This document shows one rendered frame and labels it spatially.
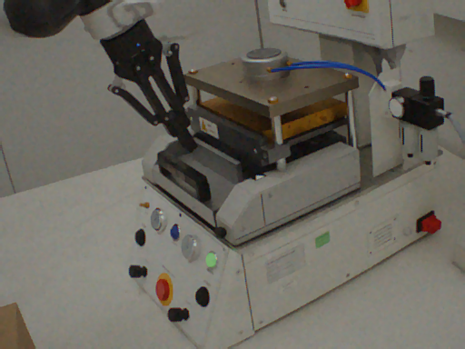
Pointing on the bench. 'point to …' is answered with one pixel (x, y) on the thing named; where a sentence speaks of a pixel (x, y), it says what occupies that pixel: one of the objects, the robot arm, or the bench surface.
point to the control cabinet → (362, 55)
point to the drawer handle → (169, 163)
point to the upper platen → (311, 119)
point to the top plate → (274, 81)
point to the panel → (179, 264)
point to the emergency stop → (162, 289)
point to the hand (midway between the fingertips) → (181, 131)
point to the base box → (319, 254)
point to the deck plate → (314, 209)
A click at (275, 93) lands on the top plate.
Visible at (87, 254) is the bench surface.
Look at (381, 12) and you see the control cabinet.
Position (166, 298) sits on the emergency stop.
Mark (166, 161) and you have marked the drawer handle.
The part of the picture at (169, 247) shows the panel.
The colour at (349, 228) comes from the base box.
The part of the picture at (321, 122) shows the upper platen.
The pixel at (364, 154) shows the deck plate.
